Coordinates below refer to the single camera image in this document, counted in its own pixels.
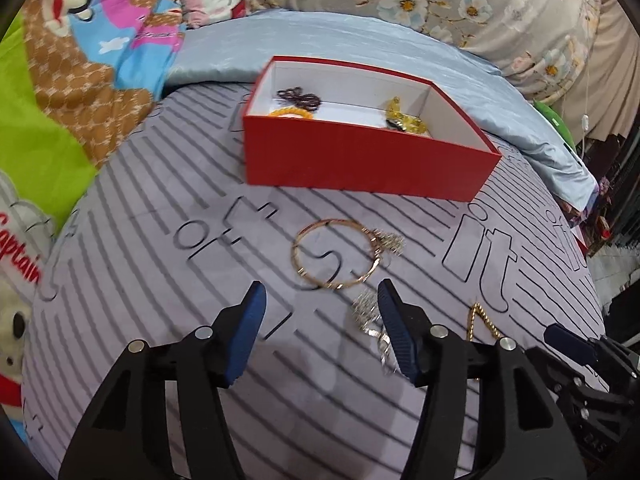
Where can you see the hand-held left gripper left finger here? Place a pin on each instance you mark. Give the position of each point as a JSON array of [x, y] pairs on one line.
[[247, 335]]

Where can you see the colourful cartoon monkey blanket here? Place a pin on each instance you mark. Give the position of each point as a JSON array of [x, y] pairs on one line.
[[75, 85]]

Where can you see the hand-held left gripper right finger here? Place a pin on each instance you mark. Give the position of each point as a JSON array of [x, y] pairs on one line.
[[396, 331]]

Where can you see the floral grey pillow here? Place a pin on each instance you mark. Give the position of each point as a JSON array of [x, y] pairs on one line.
[[450, 5]]

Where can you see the grey striped bed sheet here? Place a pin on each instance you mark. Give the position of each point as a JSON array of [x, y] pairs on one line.
[[175, 210]]

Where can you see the beige curtain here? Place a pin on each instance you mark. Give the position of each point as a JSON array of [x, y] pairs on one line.
[[610, 70]]

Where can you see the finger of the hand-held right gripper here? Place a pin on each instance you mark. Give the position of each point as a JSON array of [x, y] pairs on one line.
[[570, 342]]

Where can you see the red cardboard box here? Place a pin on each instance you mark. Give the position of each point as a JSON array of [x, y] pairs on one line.
[[350, 155]]

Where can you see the gold bangle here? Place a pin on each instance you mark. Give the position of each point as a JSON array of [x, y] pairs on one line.
[[294, 255]]

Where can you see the green plastic object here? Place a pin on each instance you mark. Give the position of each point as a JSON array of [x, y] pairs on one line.
[[552, 120]]

